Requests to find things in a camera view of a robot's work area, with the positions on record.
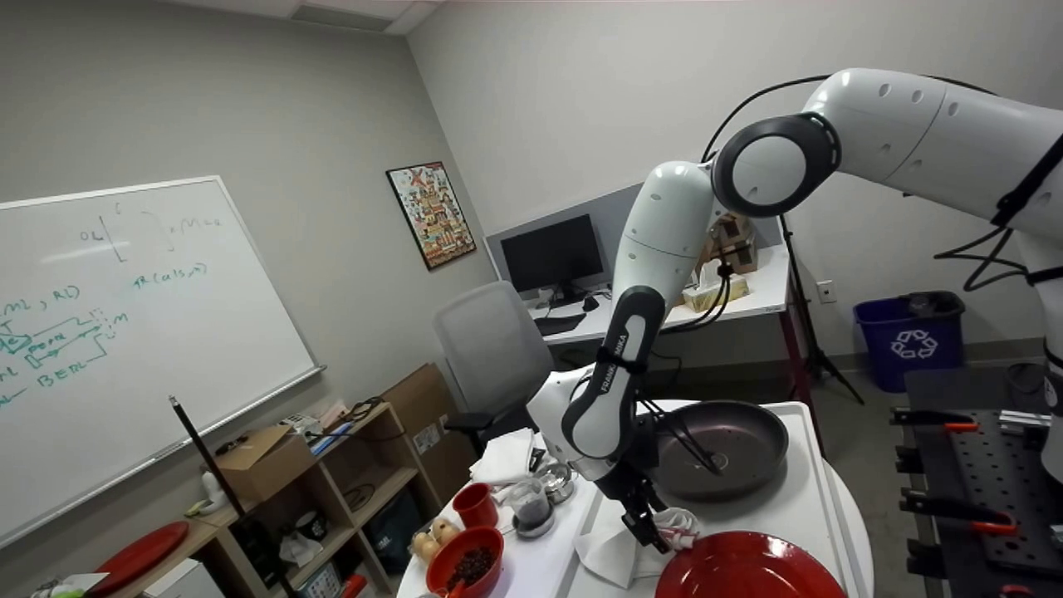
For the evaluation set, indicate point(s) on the black frying pan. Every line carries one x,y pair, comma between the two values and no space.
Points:
712,450

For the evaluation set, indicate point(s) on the wooden shelf unit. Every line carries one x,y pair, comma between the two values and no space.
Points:
318,524

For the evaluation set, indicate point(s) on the red plate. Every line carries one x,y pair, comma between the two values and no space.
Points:
747,565

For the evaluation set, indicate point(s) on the blue recycling bin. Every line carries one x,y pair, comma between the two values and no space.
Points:
907,332

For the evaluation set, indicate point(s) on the folded white cloth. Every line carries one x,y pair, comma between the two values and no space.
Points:
508,455

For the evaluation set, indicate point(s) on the black camera tripod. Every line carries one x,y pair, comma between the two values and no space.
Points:
815,359

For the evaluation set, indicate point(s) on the white towel with red stripes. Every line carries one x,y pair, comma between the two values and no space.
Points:
612,562

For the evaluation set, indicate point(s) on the white tray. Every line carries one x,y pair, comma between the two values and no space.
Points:
808,506

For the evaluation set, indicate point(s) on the grey office chair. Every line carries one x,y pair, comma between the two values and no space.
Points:
496,356

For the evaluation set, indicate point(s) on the black perforated workbench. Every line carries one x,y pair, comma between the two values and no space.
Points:
988,513

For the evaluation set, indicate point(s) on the tissue box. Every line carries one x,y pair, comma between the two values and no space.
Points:
705,296

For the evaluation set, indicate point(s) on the red tray on shelf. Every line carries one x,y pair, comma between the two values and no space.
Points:
140,557

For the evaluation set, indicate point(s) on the whiteboard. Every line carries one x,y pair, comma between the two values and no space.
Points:
128,320

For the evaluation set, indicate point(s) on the round white table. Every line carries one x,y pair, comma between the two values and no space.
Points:
537,568

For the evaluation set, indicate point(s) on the black computer monitor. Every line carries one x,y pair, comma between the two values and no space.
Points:
553,256

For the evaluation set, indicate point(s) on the small red cup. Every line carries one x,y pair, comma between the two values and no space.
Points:
478,506

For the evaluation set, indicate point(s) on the cardboard box on shelf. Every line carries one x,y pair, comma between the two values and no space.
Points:
264,463

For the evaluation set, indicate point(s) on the white desk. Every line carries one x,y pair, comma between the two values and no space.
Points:
771,292

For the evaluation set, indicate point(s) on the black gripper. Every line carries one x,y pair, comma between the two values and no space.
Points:
642,508

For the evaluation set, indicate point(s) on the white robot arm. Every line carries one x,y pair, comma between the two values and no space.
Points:
915,134

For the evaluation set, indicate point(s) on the red bowl with dark contents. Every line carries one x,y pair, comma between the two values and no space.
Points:
469,565

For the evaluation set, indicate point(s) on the framed wall poster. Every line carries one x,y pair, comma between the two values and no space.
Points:
434,213

